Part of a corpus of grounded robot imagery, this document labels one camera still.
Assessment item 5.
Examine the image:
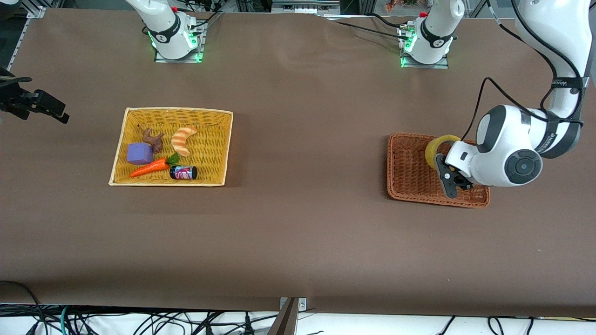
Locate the aluminium table leg bracket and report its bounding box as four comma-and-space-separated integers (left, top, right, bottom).
268, 297, 308, 335

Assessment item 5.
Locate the grey box behind table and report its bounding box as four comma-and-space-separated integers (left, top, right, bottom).
271, 0, 340, 14

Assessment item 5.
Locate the brown toy lion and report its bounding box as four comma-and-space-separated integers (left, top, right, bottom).
141, 128, 165, 154

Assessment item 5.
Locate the yellow wicker basket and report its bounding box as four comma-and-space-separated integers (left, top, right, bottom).
108, 107, 234, 188

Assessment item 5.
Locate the yellowish clear tape roll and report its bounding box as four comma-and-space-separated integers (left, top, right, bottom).
425, 134, 462, 171

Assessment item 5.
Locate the purple foam cube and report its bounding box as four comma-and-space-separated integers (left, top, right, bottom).
127, 142, 155, 166

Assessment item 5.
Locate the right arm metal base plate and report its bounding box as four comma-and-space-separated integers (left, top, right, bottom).
154, 22, 206, 64

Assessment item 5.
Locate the black cable on table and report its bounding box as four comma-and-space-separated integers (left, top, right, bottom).
325, 13, 411, 41

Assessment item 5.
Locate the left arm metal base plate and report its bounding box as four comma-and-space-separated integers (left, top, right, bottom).
400, 23, 450, 70

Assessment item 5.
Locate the toy croissant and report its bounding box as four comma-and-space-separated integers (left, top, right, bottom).
171, 126, 198, 157

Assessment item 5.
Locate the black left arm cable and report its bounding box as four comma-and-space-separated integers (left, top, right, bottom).
460, 0, 586, 141

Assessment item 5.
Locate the brown wicker basket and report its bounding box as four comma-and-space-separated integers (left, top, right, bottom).
386, 132, 491, 208

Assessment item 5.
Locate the dark soda can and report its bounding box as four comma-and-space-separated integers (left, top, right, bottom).
169, 166, 198, 181

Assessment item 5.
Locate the orange toy carrot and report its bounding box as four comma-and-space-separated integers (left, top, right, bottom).
129, 154, 180, 178

